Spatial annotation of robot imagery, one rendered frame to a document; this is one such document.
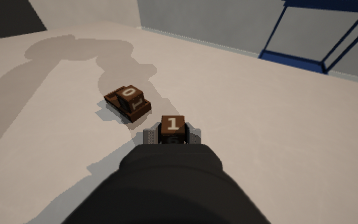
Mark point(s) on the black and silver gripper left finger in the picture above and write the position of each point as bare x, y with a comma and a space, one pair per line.
152, 135

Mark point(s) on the brown number cube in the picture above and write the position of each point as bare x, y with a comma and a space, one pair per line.
130, 98
172, 129

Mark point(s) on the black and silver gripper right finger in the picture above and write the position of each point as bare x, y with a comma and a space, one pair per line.
192, 135

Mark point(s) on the brown wooden tray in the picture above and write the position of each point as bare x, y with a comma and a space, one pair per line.
134, 115

